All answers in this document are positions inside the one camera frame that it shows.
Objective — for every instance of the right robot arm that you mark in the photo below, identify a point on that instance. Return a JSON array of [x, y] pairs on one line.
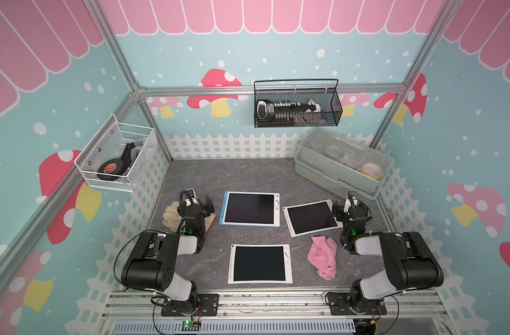
[[408, 262]]

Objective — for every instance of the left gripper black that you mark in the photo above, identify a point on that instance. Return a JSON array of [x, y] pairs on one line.
[[208, 207]]

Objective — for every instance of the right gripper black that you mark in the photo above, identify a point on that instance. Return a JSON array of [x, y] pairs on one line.
[[341, 210]]

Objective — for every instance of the green translucent storage box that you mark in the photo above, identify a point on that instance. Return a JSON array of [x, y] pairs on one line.
[[340, 165]]

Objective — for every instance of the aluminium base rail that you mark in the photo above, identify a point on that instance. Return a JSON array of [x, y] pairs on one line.
[[279, 311]]

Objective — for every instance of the black wire mesh basket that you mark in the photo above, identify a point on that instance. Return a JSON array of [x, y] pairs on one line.
[[296, 103]]

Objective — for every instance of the white drawing tablet right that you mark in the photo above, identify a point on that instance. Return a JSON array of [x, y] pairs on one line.
[[314, 217]]

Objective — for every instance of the clear acrylic wall bin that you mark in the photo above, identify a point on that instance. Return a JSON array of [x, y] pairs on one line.
[[134, 144]]

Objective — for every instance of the blue framed drawing tablet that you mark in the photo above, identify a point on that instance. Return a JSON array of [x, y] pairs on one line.
[[254, 209]]

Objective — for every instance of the black tape roll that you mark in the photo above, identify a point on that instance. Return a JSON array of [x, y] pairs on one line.
[[111, 170]]

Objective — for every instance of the white drawing tablet front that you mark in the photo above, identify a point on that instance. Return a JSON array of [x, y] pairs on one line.
[[260, 264]]

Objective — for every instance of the beige work glove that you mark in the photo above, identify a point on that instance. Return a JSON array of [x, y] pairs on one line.
[[171, 217]]

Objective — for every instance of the white drawing tablet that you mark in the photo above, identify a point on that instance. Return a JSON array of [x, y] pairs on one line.
[[314, 217], [260, 264]]

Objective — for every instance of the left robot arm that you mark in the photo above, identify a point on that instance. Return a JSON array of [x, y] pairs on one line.
[[151, 263]]

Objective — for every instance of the pink cleaning cloth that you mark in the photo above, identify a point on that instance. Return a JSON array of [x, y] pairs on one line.
[[322, 256]]

